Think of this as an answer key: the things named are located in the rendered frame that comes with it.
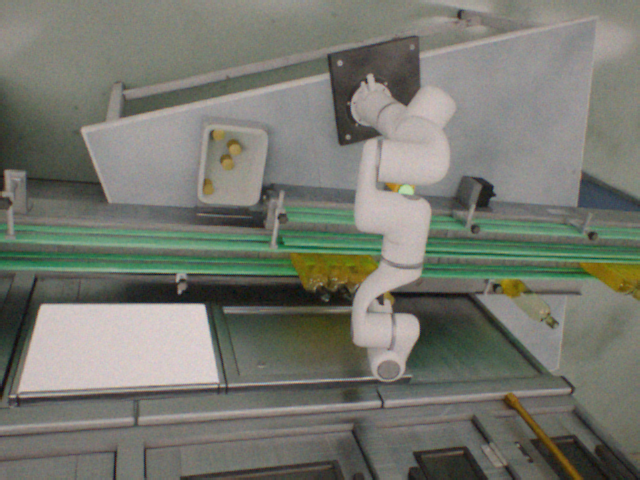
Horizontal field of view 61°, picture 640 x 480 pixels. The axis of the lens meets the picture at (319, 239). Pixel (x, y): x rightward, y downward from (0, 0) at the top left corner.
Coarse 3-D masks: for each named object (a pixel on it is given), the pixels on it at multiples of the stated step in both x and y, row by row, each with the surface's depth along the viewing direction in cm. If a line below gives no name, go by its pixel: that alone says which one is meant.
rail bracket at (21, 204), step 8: (8, 176) 121; (16, 176) 130; (24, 176) 131; (8, 184) 122; (16, 184) 128; (24, 184) 132; (8, 192) 122; (16, 192) 133; (24, 192) 133; (0, 200) 118; (8, 200) 119; (16, 200) 133; (24, 200) 134; (0, 208) 119; (8, 208) 119; (16, 208) 134; (24, 208) 135; (8, 216) 125; (8, 224) 126; (8, 232) 127; (16, 232) 128
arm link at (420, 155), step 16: (400, 128) 114; (416, 128) 110; (432, 128) 107; (384, 144) 106; (400, 144) 106; (416, 144) 106; (432, 144) 105; (448, 144) 106; (384, 160) 105; (400, 160) 105; (416, 160) 104; (432, 160) 104; (448, 160) 105; (384, 176) 107; (400, 176) 106; (416, 176) 105; (432, 176) 105
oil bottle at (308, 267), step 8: (296, 256) 154; (304, 256) 152; (312, 256) 153; (296, 264) 154; (304, 264) 148; (312, 264) 148; (320, 264) 149; (304, 272) 147; (312, 272) 144; (320, 272) 145; (304, 280) 146; (312, 280) 142; (320, 280) 143; (328, 280) 144; (312, 288) 143
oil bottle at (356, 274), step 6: (342, 258) 155; (348, 258) 155; (354, 258) 156; (342, 264) 152; (348, 264) 152; (354, 264) 153; (348, 270) 149; (354, 270) 149; (360, 270) 150; (348, 276) 147; (354, 276) 147; (360, 276) 147; (366, 276) 148; (348, 282) 148; (354, 282) 146; (360, 282) 147; (348, 288) 148; (354, 288) 147
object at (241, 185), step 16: (208, 128) 141; (224, 128) 142; (240, 128) 143; (208, 144) 150; (224, 144) 151; (240, 144) 153; (256, 144) 153; (208, 160) 152; (240, 160) 155; (256, 160) 153; (208, 176) 154; (224, 176) 156; (240, 176) 157; (256, 176) 153; (224, 192) 156; (240, 192) 158; (256, 192) 153
